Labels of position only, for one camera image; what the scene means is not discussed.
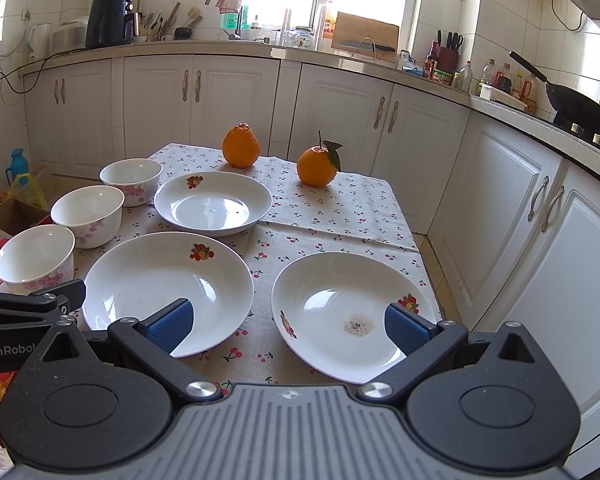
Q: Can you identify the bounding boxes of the white floral bowl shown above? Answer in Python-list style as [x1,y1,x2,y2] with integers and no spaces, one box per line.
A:
[0,224,76,295]
[99,158,162,208]
[50,185,124,249]

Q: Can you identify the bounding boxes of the white plate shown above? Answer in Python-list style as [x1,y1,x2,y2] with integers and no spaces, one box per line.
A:
[154,171,273,237]
[82,232,254,358]
[272,252,441,385]

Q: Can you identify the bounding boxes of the kitchen faucet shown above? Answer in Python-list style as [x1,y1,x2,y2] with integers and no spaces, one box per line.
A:
[204,0,244,40]

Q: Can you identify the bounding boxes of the cardboard box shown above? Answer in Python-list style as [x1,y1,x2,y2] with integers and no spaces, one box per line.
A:
[0,197,50,241]

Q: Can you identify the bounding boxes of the blue thermos jug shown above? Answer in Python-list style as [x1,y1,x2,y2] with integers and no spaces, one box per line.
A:
[5,148,30,186]

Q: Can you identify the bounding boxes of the cherry print tablecloth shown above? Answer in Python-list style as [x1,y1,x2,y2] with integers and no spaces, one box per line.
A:
[0,142,444,401]

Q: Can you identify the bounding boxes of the orange with leaf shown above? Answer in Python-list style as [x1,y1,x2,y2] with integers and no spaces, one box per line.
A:
[297,131,342,188]

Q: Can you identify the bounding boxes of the bumpy orange fruit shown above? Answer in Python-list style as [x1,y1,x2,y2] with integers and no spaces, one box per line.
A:
[222,124,261,169]

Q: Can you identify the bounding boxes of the white electric kettle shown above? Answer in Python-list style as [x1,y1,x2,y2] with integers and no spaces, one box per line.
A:
[26,22,53,61]

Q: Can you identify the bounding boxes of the black air fryer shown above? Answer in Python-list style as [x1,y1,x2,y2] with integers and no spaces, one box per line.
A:
[85,0,138,49]

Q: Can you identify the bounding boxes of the black wok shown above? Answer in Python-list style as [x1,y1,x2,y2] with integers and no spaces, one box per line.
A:
[509,51,600,136]

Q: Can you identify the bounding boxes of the red knife block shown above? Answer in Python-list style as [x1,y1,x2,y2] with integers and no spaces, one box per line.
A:
[436,30,464,74]

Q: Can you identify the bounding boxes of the black utensil holder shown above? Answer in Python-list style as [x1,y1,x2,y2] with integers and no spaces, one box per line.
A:
[174,27,193,40]

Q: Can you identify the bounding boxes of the wooden cutting board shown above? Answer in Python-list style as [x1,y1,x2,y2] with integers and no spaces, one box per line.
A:
[332,11,400,63]

